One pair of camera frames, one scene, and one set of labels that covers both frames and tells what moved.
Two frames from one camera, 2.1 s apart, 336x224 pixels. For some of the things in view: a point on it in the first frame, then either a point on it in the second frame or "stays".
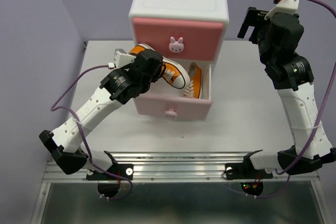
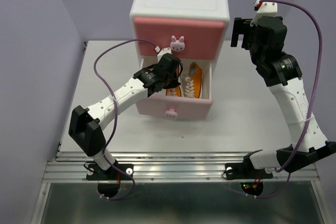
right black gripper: x=255 y=17 to x=242 y=25
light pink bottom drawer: x=167 y=101 stays
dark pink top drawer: x=180 y=39 stays
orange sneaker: x=193 y=88 stays
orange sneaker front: x=175 y=74 to x=177 y=91
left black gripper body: x=146 y=84 to x=171 y=81
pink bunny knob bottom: x=170 y=114 stays
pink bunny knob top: x=176 y=46 stays
